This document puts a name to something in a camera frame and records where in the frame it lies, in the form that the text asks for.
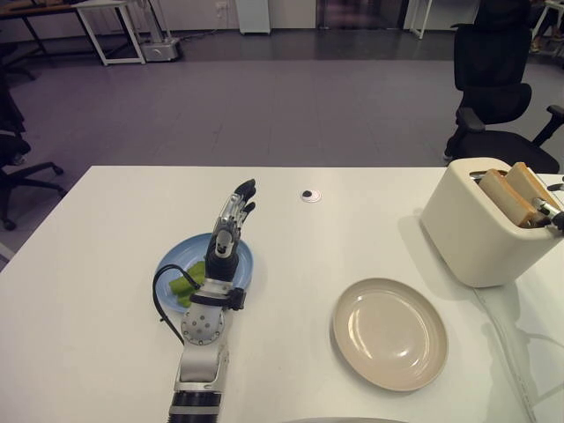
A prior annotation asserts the bread slice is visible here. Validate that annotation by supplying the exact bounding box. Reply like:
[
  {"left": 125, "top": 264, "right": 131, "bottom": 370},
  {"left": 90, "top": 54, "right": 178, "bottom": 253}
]
[
  {"left": 504, "top": 161, "right": 551, "bottom": 209},
  {"left": 478, "top": 168, "right": 539, "bottom": 228}
]

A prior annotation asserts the black office chair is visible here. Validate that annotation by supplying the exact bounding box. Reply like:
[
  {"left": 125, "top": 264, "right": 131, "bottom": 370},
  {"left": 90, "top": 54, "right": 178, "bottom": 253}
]
[
  {"left": 443, "top": 0, "right": 564, "bottom": 175},
  {"left": 0, "top": 43, "right": 67, "bottom": 232}
]

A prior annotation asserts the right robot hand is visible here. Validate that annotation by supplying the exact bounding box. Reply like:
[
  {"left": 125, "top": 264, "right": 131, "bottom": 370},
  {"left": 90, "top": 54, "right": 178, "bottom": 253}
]
[{"left": 531, "top": 181, "right": 564, "bottom": 237}]

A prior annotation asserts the black cable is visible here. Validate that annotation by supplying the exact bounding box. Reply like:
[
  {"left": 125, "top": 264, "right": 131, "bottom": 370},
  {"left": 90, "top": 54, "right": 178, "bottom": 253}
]
[{"left": 152, "top": 263, "right": 204, "bottom": 345}]

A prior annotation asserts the green lettuce leaf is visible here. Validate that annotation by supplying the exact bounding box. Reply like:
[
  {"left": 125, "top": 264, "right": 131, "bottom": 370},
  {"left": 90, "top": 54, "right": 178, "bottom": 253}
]
[{"left": 168, "top": 260, "right": 208, "bottom": 308}]

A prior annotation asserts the white cord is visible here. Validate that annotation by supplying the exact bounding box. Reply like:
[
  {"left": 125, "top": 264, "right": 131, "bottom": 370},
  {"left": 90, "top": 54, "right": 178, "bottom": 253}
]
[{"left": 471, "top": 286, "right": 542, "bottom": 423}]

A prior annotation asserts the beige plate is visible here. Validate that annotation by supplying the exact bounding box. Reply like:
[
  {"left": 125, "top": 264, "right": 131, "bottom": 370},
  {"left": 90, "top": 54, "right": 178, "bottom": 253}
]
[{"left": 331, "top": 277, "right": 449, "bottom": 392}]

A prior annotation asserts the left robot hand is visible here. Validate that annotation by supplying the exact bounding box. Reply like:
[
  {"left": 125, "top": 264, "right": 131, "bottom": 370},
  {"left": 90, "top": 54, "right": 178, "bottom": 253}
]
[{"left": 204, "top": 178, "right": 258, "bottom": 284}]

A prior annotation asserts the blue plate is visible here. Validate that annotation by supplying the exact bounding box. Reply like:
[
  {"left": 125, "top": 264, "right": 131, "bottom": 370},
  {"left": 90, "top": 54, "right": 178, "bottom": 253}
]
[{"left": 156, "top": 233, "right": 256, "bottom": 315}]

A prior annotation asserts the white wheeled machine base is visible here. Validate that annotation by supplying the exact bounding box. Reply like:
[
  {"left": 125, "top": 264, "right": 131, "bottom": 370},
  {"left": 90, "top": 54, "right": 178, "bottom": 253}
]
[{"left": 144, "top": 36, "right": 182, "bottom": 63}]

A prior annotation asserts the cream toaster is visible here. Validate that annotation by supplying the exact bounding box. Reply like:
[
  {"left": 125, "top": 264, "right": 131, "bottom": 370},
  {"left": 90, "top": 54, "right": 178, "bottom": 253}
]
[{"left": 420, "top": 157, "right": 564, "bottom": 289}]

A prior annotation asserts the person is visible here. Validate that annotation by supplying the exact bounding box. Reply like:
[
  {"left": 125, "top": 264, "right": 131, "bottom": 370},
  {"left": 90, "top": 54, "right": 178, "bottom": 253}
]
[{"left": 530, "top": 0, "right": 564, "bottom": 55}]

